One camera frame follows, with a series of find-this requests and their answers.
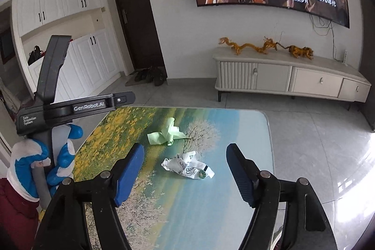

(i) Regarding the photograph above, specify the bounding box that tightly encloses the landscape printed table cover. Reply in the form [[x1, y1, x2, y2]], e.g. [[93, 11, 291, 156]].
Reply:
[[72, 106, 276, 250]]

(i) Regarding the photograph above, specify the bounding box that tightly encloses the person's left hand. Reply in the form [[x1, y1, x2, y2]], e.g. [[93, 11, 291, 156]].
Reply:
[[7, 124, 84, 201]]

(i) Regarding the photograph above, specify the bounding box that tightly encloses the white television cabinet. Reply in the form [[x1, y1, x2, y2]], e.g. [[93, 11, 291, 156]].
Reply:
[[212, 46, 371, 111]]

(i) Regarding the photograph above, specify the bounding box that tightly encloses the golden tiger figurine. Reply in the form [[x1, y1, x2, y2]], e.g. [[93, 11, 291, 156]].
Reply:
[[277, 44, 315, 60]]

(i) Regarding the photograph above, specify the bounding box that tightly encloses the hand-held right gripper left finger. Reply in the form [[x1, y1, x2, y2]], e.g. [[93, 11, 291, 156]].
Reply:
[[34, 143, 145, 250]]

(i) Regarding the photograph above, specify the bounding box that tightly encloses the white base cabinet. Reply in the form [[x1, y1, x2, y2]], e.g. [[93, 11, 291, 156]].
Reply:
[[20, 30, 120, 110]]

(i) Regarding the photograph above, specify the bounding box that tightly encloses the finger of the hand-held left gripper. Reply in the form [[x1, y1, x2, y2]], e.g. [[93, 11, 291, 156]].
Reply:
[[112, 91, 136, 106]]

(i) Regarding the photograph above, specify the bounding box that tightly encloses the television cable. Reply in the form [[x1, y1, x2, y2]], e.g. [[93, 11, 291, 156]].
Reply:
[[310, 14, 345, 62]]

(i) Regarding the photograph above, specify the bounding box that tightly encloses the black bag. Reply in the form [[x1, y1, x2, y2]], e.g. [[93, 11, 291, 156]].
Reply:
[[28, 45, 42, 65]]

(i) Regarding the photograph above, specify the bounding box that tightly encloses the person's left forearm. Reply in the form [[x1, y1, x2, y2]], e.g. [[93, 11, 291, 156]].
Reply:
[[0, 178, 41, 250]]

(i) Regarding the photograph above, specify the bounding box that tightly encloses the white wrapper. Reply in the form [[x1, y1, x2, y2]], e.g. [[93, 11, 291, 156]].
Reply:
[[161, 151, 215, 179]]

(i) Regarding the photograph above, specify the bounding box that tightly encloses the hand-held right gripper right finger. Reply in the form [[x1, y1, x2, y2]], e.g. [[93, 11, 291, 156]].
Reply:
[[226, 143, 339, 250]]

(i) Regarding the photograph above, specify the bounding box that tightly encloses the dark brown door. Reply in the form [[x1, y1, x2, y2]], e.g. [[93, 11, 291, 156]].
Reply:
[[111, 0, 167, 75]]

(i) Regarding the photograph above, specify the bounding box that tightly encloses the light green crumpled paper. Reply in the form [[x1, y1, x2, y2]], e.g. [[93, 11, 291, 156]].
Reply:
[[147, 118, 186, 146]]

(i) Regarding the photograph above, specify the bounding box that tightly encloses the golden dragon figurine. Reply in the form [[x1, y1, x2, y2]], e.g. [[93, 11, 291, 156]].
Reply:
[[219, 37, 279, 56]]

